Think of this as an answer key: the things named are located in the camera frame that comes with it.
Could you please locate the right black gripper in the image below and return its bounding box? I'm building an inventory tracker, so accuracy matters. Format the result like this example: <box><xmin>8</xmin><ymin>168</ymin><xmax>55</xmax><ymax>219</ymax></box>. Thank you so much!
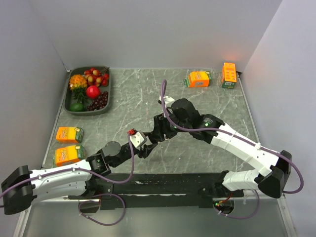
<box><xmin>150</xmin><ymin>109</ymin><xmax>191</xmax><ymax>142</ymax></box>

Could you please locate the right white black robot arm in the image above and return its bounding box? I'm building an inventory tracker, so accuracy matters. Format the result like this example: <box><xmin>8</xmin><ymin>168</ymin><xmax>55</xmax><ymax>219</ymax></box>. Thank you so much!
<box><xmin>158</xmin><ymin>96</ymin><xmax>291</xmax><ymax>198</ymax></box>

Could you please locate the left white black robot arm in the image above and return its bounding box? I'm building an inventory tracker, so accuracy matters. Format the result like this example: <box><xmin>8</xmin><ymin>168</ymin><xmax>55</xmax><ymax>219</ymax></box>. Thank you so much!
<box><xmin>0</xmin><ymin>132</ymin><xmax>159</xmax><ymax>215</ymax></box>

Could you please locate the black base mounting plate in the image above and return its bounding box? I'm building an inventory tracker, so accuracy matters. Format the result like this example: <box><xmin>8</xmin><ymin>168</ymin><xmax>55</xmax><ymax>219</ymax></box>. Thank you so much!
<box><xmin>69</xmin><ymin>173</ymin><xmax>244</xmax><ymax>210</ymax></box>

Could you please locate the orange box top centre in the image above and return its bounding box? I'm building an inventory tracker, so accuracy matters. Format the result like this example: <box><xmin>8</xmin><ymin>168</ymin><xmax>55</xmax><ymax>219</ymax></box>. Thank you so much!
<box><xmin>184</xmin><ymin>71</ymin><xmax>212</xmax><ymax>88</ymax></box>

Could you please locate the orange box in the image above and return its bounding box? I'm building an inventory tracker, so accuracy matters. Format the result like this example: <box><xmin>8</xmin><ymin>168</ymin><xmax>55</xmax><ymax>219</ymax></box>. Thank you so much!
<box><xmin>55</xmin><ymin>127</ymin><xmax>84</xmax><ymax>143</ymax></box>
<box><xmin>53</xmin><ymin>144</ymin><xmax>86</xmax><ymax>167</ymax></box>
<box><xmin>184</xmin><ymin>71</ymin><xmax>212</xmax><ymax>88</ymax></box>

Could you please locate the dark purple grape bunch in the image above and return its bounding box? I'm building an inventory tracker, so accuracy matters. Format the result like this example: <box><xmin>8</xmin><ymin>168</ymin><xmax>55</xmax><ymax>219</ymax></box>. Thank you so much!
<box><xmin>86</xmin><ymin>91</ymin><xmax>109</xmax><ymax>111</ymax></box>

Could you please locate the red toy apple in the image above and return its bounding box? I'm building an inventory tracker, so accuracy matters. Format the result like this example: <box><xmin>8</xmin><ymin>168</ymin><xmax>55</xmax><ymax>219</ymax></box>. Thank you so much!
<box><xmin>86</xmin><ymin>85</ymin><xmax>101</xmax><ymax>99</ymax></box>

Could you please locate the orange box lower left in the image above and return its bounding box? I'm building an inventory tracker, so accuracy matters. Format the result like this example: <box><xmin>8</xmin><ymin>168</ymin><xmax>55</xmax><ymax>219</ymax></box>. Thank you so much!
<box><xmin>53</xmin><ymin>144</ymin><xmax>86</xmax><ymax>167</ymax></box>

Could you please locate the red yellow cherry bunch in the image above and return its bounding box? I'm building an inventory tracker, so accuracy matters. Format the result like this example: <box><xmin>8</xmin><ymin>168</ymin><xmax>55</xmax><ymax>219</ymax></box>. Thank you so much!
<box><xmin>83</xmin><ymin>67</ymin><xmax>110</xmax><ymax>87</ymax></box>

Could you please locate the orange box upper left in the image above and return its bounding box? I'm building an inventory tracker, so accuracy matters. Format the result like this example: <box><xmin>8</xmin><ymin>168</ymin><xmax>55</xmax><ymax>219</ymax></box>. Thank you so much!
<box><xmin>55</xmin><ymin>127</ymin><xmax>84</xmax><ymax>143</ymax></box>

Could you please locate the green toy avocado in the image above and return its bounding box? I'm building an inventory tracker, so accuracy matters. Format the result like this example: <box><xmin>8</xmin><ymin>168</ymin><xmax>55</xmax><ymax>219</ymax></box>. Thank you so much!
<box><xmin>69</xmin><ymin>103</ymin><xmax>85</xmax><ymax>112</ymax></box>

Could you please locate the orange green carton upright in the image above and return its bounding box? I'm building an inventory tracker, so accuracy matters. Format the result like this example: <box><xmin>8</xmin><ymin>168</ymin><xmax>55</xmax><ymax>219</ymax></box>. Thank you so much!
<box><xmin>221</xmin><ymin>62</ymin><xmax>237</xmax><ymax>89</ymax></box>

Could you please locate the orange yellow toy pineapple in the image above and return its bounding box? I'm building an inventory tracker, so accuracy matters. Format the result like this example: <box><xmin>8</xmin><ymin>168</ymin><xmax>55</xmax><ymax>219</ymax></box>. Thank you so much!
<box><xmin>69</xmin><ymin>74</ymin><xmax>87</xmax><ymax>104</ymax></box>

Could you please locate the dark green fruit tray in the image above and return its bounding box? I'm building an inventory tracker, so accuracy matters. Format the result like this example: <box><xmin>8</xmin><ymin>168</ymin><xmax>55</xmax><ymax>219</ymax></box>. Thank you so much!
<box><xmin>64</xmin><ymin>66</ymin><xmax>111</xmax><ymax>116</ymax></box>

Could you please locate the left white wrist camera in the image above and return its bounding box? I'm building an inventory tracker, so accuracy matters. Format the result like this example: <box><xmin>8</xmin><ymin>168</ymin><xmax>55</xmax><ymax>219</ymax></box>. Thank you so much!
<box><xmin>128</xmin><ymin>129</ymin><xmax>147</xmax><ymax>148</ymax></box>

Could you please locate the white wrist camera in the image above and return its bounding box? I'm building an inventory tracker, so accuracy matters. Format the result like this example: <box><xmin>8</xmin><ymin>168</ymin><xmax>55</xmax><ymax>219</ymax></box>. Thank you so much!
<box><xmin>158</xmin><ymin>96</ymin><xmax>175</xmax><ymax>116</ymax></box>
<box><xmin>128</xmin><ymin>129</ymin><xmax>147</xmax><ymax>148</ymax></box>

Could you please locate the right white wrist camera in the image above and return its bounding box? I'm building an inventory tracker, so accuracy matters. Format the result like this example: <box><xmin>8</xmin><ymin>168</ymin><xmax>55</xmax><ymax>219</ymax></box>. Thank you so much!
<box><xmin>158</xmin><ymin>96</ymin><xmax>175</xmax><ymax>116</ymax></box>

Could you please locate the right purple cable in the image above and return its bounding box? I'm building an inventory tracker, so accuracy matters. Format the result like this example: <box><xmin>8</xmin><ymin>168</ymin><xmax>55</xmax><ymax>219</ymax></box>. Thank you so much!
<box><xmin>160</xmin><ymin>79</ymin><xmax>305</xmax><ymax>220</ymax></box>

